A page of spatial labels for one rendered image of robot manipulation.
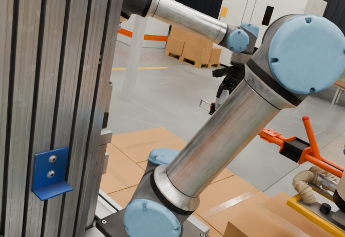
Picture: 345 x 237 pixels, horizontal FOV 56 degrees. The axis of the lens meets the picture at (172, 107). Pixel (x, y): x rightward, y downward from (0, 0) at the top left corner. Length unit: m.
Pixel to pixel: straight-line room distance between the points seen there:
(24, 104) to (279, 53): 0.44
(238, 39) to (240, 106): 0.57
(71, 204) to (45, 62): 0.36
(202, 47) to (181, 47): 0.64
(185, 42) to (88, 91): 7.93
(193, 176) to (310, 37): 0.31
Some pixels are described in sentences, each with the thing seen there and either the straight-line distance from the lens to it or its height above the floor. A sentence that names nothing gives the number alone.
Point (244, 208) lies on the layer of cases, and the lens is 2.06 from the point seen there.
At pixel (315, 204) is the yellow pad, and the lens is 1.17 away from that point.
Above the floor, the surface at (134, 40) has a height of 0.90.
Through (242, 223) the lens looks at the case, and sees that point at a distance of 1.21.
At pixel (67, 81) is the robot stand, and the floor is 1.43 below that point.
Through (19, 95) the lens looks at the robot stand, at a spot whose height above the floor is 1.41.
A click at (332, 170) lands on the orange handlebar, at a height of 1.22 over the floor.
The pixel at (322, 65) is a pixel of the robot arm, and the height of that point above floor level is 1.58.
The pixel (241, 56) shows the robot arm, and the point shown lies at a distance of 1.29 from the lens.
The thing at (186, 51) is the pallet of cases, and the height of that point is 0.30.
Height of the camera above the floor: 1.63
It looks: 19 degrees down
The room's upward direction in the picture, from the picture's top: 13 degrees clockwise
